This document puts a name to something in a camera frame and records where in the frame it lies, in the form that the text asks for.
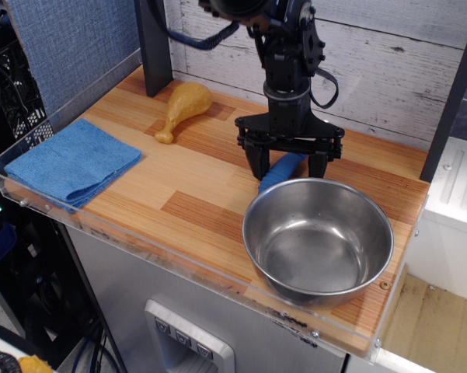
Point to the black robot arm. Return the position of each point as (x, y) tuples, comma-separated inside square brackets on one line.
[(290, 52)]

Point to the yellow object bottom left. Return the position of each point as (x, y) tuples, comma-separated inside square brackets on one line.
[(33, 364)]

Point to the dark grey post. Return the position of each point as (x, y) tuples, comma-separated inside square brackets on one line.
[(154, 43), (441, 136)]

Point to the yellow toy chicken drumstick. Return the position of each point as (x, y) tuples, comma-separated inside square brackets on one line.
[(188, 100)]

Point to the dark grey right post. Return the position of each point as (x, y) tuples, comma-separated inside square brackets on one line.
[(441, 136)]

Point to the clear acrylic table guard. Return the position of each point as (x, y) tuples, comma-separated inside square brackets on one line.
[(182, 207)]

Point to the stainless steel pot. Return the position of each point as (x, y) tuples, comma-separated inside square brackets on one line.
[(317, 241)]

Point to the blue folded cloth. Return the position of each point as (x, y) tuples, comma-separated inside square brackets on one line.
[(74, 165)]

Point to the dark grey left post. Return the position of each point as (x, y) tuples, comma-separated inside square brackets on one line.
[(154, 43)]

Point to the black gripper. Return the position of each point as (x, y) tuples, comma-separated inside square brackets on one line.
[(289, 127)]

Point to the blue handled metal spoon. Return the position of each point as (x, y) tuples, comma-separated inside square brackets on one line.
[(281, 170)]

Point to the silver toy fridge cabinet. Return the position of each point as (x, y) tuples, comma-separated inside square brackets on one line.
[(122, 283)]

